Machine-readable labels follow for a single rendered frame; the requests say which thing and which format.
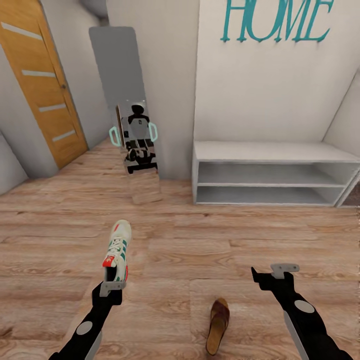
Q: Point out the decorative sign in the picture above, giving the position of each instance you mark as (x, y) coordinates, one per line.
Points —
(248, 17)

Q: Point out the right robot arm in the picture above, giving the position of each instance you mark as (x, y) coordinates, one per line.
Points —
(303, 321)

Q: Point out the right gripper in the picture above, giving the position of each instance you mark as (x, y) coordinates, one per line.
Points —
(267, 282)

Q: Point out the gym shoe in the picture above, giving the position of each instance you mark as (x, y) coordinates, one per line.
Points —
(115, 267)

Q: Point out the door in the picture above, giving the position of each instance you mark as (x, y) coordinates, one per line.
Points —
(29, 49)

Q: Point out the sandal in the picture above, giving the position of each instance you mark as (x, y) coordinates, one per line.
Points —
(219, 319)

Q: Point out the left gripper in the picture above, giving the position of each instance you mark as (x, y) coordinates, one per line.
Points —
(114, 298)

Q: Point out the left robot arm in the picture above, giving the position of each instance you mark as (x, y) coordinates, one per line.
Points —
(87, 338)

